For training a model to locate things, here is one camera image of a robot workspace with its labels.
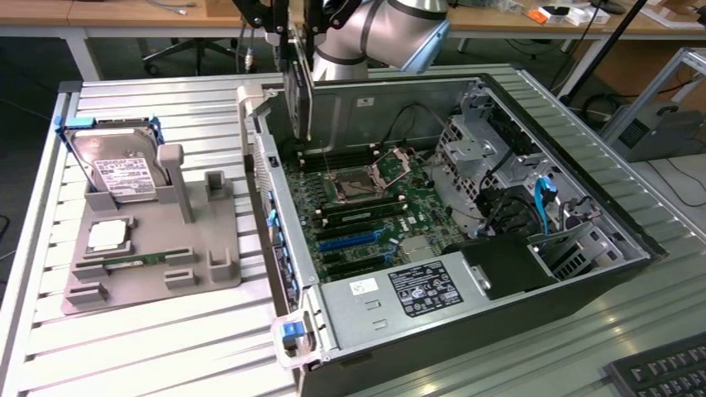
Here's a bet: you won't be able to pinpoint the black plastic fan shroud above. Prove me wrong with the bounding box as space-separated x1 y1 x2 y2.
440 236 559 301

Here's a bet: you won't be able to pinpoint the open socket cover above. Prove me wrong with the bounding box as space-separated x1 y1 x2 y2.
370 147 415 189

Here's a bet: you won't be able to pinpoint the black keyboard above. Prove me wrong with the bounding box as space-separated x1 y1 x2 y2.
603 342 706 397

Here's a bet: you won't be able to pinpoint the white small boxes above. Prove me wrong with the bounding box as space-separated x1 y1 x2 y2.
567 7 611 27

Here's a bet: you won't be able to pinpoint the black stand pole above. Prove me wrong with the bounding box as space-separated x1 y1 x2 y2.
556 0 650 100

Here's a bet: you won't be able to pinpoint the grey cable with plug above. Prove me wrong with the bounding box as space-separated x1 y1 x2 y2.
145 0 197 17

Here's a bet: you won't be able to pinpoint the graphics card with metal bracket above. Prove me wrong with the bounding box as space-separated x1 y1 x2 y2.
263 22 316 142

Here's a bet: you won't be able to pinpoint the silver metal disk bay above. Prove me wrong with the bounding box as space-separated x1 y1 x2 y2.
432 113 552 239

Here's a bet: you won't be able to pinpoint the blue flat wire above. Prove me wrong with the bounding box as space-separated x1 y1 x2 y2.
531 175 556 237

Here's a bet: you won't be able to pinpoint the white paper sheet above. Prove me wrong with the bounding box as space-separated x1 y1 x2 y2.
639 6 706 30

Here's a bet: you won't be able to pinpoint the black office chair base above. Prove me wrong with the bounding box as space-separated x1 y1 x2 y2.
141 36 257 76

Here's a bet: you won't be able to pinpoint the green RAM stick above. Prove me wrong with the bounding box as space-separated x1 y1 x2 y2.
104 255 167 268

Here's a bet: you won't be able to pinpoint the green motherboard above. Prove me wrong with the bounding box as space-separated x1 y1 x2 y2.
283 142 464 282

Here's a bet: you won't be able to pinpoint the grey computer box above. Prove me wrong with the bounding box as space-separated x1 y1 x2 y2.
611 105 706 163

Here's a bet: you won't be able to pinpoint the blue expansion slot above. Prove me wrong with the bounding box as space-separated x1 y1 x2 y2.
318 230 383 252

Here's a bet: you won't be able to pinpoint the black installed RAM stick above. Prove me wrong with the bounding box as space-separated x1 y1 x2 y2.
319 195 408 227

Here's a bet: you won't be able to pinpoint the silver chipset heat sink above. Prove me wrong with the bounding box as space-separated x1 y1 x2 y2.
400 237 440 257

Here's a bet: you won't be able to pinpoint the wooden desk with white frame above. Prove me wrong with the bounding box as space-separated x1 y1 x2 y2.
0 0 322 82

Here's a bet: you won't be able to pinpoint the CPU socket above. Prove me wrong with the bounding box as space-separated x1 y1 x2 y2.
327 167 382 206

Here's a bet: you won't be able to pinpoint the open black PC case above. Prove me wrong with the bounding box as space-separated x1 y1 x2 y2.
236 73 670 397

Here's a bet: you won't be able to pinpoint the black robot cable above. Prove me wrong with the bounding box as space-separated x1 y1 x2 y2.
237 22 259 74

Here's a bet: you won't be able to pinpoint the long wooden desk with items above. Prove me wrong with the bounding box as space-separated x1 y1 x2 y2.
440 0 706 98

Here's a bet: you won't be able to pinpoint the aluminium profile frame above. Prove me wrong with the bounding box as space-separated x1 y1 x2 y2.
598 45 706 140

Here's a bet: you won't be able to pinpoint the grey power supply unit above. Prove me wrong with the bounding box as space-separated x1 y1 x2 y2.
318 251 492 351

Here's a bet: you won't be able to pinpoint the grey parts rack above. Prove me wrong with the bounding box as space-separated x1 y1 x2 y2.
59 144 243 316

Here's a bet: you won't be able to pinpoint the hard disk with blue bracket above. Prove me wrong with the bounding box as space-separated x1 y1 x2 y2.
56 117 169 203

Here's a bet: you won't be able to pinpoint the silver CPU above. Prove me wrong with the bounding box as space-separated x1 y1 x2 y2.
87 221 131 251

